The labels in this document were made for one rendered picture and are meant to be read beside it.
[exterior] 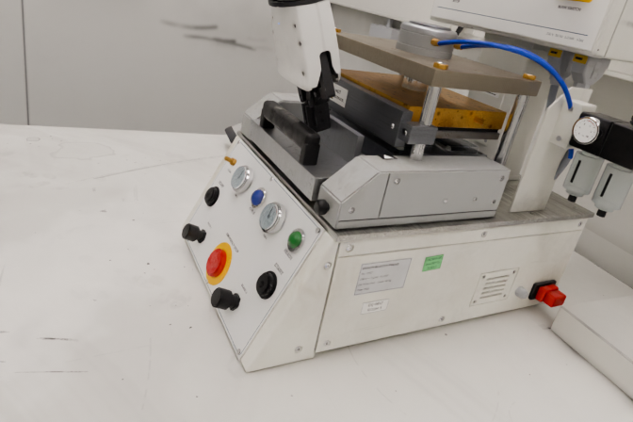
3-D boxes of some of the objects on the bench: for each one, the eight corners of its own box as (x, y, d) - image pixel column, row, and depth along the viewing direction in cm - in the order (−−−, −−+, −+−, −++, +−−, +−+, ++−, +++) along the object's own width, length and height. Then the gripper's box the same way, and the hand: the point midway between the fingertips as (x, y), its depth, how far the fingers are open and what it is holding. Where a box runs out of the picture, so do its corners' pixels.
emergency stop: (211, 267, 69) (225, 246, 69) (219, 284, 66) (234, 261, 66) (202, 265, 68) (216, 242, 68) (209, 281, 65) (224, 257, 65)
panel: (183, 233, 80) (240, 137, 77) (239, 361, 56) (325, 230, 53) (172, 229, 79) (230, 133, 76) (225, 358, 55) (313, 224, 52)
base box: (423, 212, 107) (445, 140, 101) (566, 320, 77) (610, 228, 71) (181, 229, 82) (188, 134, 75) (256, 399, 52) (280, 266, 45)
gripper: (358, -14, 51) (371, 139, 60) (300, -25, 63) (318, 105, 72) (295, 1, 49) (318, 158, 58) (247, -13, 60) (272, 120, 70)
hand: (316, 116), depth 64 cm, fingers closed, pressing on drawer
